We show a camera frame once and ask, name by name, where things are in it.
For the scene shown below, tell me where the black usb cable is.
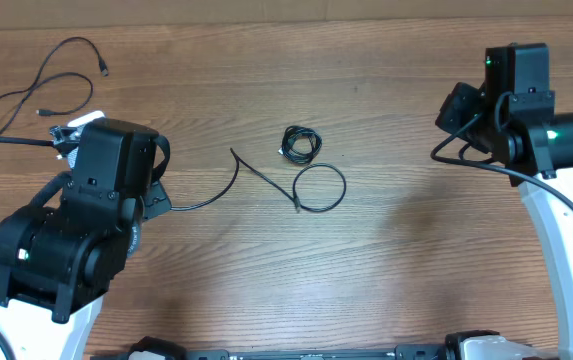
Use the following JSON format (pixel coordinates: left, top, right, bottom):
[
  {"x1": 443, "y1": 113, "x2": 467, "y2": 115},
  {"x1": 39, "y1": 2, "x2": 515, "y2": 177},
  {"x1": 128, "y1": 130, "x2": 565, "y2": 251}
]
[
  {"x1": 0, "y1": 36, "x2": 110, "y2": 142},
  {"x1": 169, "y1": 147, "x2": 348, "y2": 214}
]

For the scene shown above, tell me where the black cable bundle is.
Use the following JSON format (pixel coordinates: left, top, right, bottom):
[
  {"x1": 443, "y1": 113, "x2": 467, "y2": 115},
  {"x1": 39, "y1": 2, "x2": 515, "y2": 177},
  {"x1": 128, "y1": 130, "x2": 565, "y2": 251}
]
[{"x1": 278, "y1": 124, "x2": 324, "y2": 166}]

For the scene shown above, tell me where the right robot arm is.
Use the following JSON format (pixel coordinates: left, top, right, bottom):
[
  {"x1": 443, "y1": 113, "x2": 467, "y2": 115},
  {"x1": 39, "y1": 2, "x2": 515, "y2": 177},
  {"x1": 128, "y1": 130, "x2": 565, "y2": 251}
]
[{"x1": 430, "y1": 43, "x2": 573, "y2": 359}]

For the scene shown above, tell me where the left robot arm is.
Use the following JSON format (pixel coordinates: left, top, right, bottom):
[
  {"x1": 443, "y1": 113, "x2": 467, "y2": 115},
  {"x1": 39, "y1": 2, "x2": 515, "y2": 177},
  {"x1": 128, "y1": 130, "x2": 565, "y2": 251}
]
[{"x1": 0, "y1": 116, "x2": 170, "y2": 359}]

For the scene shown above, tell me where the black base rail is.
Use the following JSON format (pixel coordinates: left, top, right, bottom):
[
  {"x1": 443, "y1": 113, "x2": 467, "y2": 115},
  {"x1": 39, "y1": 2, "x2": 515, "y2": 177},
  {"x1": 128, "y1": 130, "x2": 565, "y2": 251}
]
[{"x1": 90, "y1": 329, "x2": 535, "y2": 360}]

